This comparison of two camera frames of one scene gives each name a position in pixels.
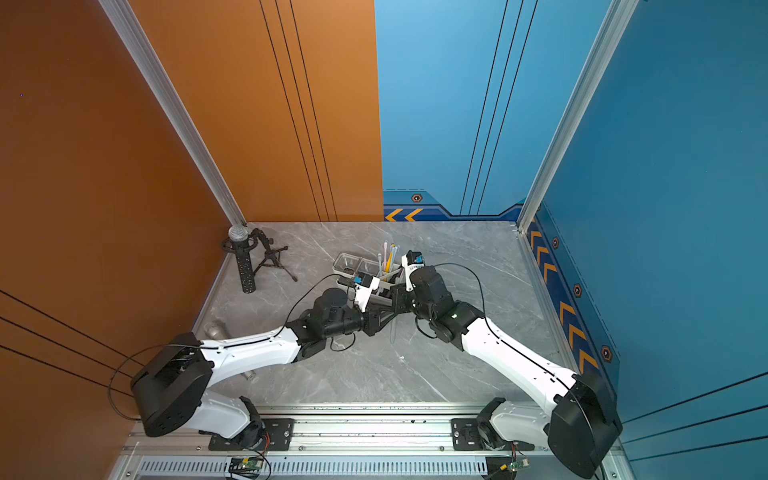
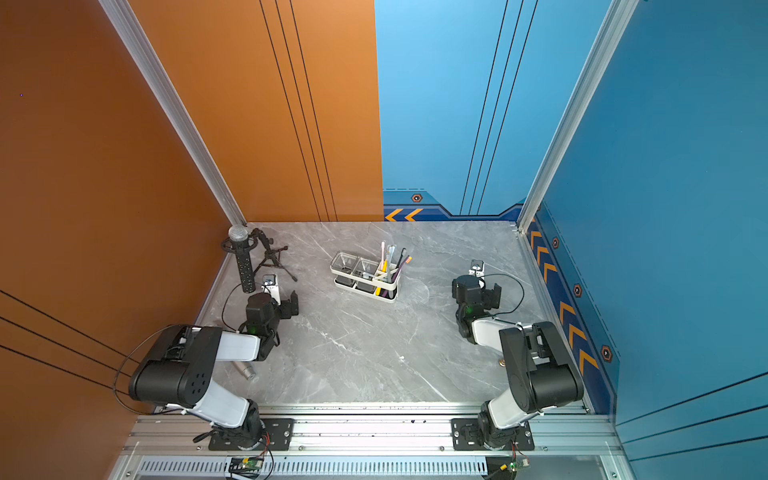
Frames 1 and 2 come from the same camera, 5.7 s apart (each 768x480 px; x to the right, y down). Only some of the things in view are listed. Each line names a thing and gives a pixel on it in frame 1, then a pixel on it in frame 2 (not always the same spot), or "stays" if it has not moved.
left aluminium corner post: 141,50 stays
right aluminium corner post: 617,18 stays
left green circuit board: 246,463 stays
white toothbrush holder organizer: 347,266 stays
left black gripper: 372,317 -> 285,306
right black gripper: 399,293 -> 491,298
